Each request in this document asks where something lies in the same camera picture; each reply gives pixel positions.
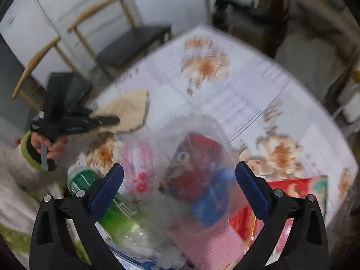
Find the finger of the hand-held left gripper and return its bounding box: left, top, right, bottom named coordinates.
left=90, top=115, right=121, bottom=130

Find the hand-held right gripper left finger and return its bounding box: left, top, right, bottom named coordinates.
left=29, top=163, right=125, bottom=270

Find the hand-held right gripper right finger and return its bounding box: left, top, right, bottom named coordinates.
left=233, top=161, right=330, bottom=270

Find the beige cloth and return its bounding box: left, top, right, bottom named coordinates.
left=92, top=89, right=150, bottom=133

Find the green label plastic bottle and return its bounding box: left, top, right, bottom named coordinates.
left=67, top=165, right=159, bottom=259

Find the clear plastic bag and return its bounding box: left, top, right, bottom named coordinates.
left=122, top=141, right=158, bottom=197
left=153, top=115, right=239, bottom=231

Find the pink mesh sponge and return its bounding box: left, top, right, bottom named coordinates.
left=168, top=218, right=246, bottom=270

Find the person's left forearm green sleeve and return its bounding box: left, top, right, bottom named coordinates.
left=20, top=131, right=43, bottom=172

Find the person's left hand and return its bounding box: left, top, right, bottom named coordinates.
left=31, top=133, right=68, bottom=160

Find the red flat packet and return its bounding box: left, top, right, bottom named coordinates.
left=228, top=175, right=330, bottom=244

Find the red blue snack packet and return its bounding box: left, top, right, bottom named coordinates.
left=166, top=133, right=228, bottom=228

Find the white blue packet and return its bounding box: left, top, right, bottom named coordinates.
left=105, top=242, right=161, bottom=270

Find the wooden chair black seat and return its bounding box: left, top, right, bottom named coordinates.
left=67, top=0, right=173, bottom=75

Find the white cabinet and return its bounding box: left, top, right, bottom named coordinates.
left=0, top=0, right=142, bottom=86

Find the white fluffy cloth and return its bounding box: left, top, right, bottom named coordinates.
left=0, top=139, right=71, bottom=232

